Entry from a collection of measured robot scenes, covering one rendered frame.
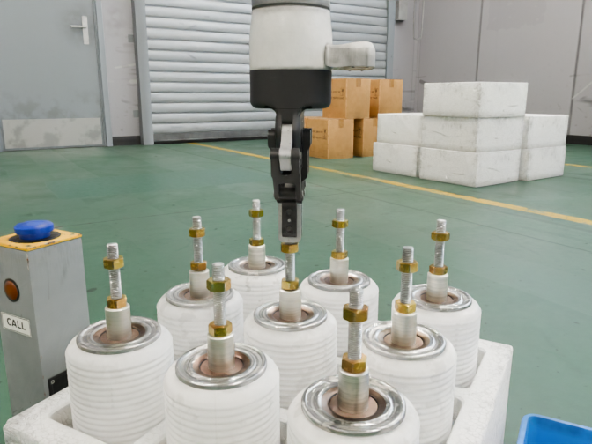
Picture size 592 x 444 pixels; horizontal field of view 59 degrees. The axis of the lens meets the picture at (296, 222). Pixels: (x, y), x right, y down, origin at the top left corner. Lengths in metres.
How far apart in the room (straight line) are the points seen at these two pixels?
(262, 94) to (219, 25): 5.33
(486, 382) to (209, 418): 0.30
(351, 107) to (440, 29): 3.27
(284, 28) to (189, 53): 5.18
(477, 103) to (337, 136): 1.45
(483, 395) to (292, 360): 0.20
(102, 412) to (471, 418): 0.33
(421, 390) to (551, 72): 5.81
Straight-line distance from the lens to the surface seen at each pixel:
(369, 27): 6.85
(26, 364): 0.69
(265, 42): 0.47
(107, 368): 0.49
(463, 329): 0.58
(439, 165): 3.08
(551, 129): 3.44
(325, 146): 4.06
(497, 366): 0.64
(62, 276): 0.65
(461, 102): 2.98
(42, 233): 0.65
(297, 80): 0.47
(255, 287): 0.66
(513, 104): 3.12
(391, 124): 3.38
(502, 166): 3.12
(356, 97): 4.16
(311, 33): 0.47
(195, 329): 0.57
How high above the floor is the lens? 0.47
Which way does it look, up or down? 13 degrees down
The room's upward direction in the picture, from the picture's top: straight up
